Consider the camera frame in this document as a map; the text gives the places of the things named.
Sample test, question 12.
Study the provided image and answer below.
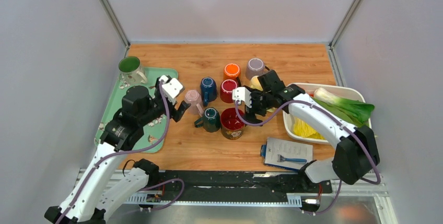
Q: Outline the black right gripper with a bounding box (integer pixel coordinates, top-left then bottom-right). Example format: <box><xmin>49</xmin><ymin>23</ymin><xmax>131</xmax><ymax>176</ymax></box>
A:
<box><xmin>242</xmin><ymin>88</ymin><xmax>273</xmax><ymax>126</ymax></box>

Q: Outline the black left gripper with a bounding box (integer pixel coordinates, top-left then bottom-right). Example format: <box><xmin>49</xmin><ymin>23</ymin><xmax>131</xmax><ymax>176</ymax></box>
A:
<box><xmin>138</xmin><ymin>78</ymin><xmax>191</xmax><ymax>126</ymax></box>

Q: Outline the black skull mug red inside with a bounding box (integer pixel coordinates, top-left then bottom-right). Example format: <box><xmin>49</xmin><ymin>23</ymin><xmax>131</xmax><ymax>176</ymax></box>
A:
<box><xmin>220</xmin><ymin>108</ymin><xmax>245</xmax><ymax>140</ymax></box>

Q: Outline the dark green octagonal mug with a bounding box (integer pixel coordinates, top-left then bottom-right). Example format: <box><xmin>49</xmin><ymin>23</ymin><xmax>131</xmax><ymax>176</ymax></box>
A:
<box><xmin>194</xmin><ymin>107</ymin><xmax>221</xmax><ymax>133</ymax></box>

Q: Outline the cream floral mug green inside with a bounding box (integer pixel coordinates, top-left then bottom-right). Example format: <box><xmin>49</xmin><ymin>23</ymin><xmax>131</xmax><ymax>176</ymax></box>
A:
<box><xmin>118</xmin><ymin>56</ymin><xmax>148</xmax><ymax>86</ymax></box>

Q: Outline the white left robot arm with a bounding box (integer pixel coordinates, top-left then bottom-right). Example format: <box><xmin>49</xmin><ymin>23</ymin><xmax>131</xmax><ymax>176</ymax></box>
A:
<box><xmin>44</xmin><ymin>75</ymin><xmax>190</xmax><ymax>223</ymax></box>

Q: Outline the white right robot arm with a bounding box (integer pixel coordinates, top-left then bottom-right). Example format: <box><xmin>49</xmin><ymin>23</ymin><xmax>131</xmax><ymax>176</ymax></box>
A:
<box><xmin>232</xmin><ymin>70</ymin><xmax>381</xmax><ymax>192</ymax></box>

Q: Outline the pink octagonal mug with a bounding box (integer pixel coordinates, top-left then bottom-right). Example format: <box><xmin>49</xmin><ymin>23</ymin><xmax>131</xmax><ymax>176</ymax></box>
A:
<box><xmin>184</xmin><ymin>90</ymin><xmax>204</xmax><ymax>116</ymax></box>

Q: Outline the yellow mug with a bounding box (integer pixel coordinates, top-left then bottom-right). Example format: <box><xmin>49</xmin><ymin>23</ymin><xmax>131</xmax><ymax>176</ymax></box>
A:
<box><xmin>249</xmin><ymin>76</ymin><xmax>263</xmax><ymax>91</ymax></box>

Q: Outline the dark blue octagonal mug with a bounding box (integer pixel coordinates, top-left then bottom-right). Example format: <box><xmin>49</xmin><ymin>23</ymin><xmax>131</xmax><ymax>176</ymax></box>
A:
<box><xmin>200</xmin><ymin>77</ymin><xmax>217</xmax><ymax>107</ymax></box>

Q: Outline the green floral serving tray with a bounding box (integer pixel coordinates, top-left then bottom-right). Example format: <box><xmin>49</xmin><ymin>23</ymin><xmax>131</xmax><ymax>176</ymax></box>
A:
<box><xmin>94</xmin><ymin>67</ymin><xmax>179</xmax><ymax>150</ymax></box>

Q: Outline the blue razor package card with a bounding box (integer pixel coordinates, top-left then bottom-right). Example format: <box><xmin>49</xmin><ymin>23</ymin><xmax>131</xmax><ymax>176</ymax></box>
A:
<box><xmin>260</xmin><ymin>137</ymin><xmax>313</xmax><ymax>171</ymax></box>

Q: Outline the white vegetable basin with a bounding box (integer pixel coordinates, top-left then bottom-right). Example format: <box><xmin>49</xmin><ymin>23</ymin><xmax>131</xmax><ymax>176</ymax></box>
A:
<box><xmin>283</xmin><ymin>82</ymin><xmax>366</xmax><ymax>145</ymax></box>

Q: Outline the green bok choy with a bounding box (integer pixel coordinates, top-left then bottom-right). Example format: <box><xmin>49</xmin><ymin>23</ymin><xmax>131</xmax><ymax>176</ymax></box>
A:
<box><xmin>313</xmin><ymin>88</ymin><xmax>375</xmax><ymax>127</ymax></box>

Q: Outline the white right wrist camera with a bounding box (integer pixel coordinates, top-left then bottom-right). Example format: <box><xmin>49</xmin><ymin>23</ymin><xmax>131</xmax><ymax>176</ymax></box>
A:
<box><xmin>232</xmin><ymin>87</ymin><xmax>252</xmax><ymax>108</ymax></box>

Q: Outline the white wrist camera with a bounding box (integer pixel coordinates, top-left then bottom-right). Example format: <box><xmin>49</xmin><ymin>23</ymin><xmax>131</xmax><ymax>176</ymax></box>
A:
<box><xmin>232</xmin><ymin>87</ymin><xmax>252</xmax><ymax>108</ymax></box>
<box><xmin>159</xmin><ymin>75</ymin><xmax>185</xmax><ymax>105</ymax></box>

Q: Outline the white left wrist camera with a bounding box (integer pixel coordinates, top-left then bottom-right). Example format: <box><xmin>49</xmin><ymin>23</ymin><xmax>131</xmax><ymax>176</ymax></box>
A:
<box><xmin>159</xmin><ymin>75</ymin><xmax>185</xmax><ymax>105</ymax></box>

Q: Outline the red mug black handle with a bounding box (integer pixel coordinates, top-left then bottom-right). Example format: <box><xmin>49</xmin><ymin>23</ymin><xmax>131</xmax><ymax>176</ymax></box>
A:
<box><xmin>219</xmin><ymin>79</ymin><xmax>238</xmax><ymax>103</ymax></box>

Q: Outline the orange mug black handle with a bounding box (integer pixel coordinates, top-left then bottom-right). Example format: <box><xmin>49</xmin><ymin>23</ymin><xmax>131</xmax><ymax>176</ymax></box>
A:
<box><xmin>223</xmin><ymin>63</ymin><xmax>241</xmax><ymax>80</ymax></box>

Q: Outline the mauve mug black handle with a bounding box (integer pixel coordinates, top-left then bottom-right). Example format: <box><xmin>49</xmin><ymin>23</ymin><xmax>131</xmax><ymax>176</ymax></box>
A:
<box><xmin>245</xmin><ymin>58</ymin><xmax>270</xmax><ymax>80</ymax></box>

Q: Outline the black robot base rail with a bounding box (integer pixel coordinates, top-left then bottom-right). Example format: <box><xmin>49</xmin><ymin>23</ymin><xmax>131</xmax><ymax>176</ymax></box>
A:
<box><xmin>148</xmin><ymin>170</ymin><xmax>332</xmax><ymax>203</ymax></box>

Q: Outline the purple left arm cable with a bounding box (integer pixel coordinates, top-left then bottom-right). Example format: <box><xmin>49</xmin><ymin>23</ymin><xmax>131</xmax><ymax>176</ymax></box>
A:
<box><xmin>53</xmin><ymin>80</ymin><xmax>186</xmax><ymax>224</ymax></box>

